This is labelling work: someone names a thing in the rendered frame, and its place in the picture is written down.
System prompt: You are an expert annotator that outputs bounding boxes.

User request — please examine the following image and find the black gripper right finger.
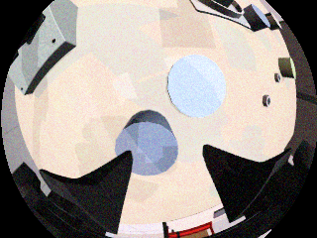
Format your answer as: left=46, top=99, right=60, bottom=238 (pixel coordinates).
left=202, top=144, right=292, bottom=223

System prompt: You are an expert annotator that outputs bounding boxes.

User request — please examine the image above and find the small grey hex nut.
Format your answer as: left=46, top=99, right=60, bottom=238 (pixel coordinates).
left=262, top=94, right=270, bottom=107
left=274, top=72, right=281, bottom=83

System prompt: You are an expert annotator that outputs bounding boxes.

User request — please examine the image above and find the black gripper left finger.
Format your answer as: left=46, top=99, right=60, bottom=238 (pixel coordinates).
left=40, top=151, right=134, bottom=235

